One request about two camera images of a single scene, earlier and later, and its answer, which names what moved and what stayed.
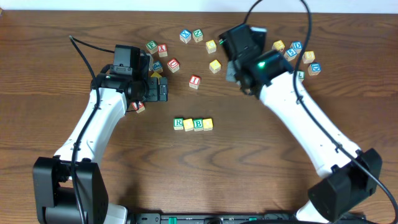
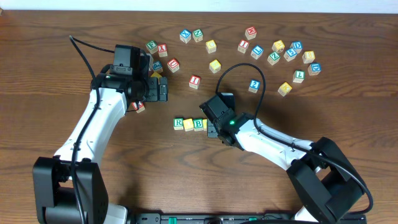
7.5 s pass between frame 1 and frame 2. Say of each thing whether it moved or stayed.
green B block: stayed
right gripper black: moved
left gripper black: stayed
